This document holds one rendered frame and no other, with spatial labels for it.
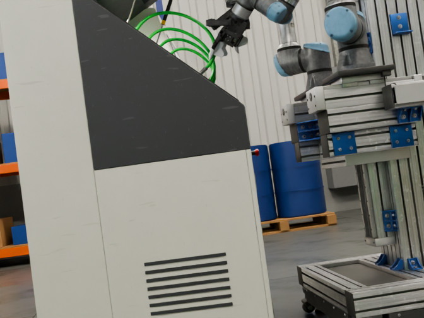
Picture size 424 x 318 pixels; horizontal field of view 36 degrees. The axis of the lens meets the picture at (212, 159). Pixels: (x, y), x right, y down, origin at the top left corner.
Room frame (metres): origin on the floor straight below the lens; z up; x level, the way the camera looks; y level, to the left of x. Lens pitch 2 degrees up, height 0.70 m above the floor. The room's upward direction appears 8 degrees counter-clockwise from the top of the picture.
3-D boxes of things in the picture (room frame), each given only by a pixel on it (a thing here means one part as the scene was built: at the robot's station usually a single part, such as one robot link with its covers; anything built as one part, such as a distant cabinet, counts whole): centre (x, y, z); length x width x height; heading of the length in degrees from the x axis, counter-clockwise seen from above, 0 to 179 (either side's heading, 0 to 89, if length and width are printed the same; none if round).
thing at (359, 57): (2.52, -0.61, 1.09); 0.15 x 0.15 x 0.10
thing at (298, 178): (7.73, -0.68, 0.51); 1.20 x 0.85 x 1.02; 94
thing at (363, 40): (2.51, -0.60, 1.20); 0.13 x 0.12 x 0.14; 156
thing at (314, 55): (3.01, -0.55, 1.20); 0.13 x 0.12 x 0.14; 57
